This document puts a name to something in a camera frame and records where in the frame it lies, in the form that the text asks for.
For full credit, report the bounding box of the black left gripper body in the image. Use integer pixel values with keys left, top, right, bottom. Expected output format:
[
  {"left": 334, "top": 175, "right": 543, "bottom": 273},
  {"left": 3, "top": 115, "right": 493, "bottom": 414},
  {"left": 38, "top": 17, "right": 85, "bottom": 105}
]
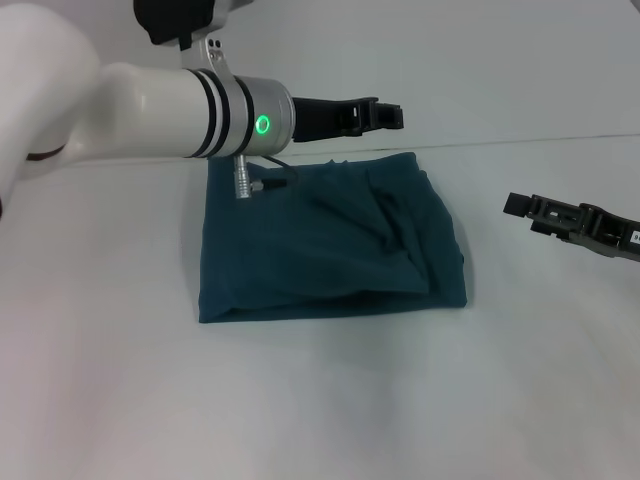
[{"left": 292, "top": 95, "right": 376, "bottom": 144}]

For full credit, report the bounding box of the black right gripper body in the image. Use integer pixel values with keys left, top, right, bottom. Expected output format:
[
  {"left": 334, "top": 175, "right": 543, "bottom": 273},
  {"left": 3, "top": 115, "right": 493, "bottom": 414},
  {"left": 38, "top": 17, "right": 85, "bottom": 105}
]
[{"left": 579, "top": 202, "right": 640, "bottom": 262}]

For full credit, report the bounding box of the teal t-shirt with FREE print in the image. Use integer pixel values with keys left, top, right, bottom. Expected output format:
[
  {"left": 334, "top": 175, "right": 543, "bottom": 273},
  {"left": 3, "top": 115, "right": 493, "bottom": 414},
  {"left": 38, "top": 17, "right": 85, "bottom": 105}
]
[{"left": 197, "top": 152, "right": 469, "bottom": 325}]

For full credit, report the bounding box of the left wrist cable with plug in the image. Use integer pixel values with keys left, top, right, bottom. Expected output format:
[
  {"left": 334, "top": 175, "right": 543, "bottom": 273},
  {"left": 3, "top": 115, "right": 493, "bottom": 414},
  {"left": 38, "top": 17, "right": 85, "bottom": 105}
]
[{"left": 229, "top": 153, "right": 300, "bottom": 201}]

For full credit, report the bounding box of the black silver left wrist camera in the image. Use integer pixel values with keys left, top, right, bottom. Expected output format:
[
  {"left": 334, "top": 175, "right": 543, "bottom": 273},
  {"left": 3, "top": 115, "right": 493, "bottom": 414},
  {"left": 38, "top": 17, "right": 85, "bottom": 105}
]
[{"left": 132, "top": 0, "right": 251, "bottom": 51}]

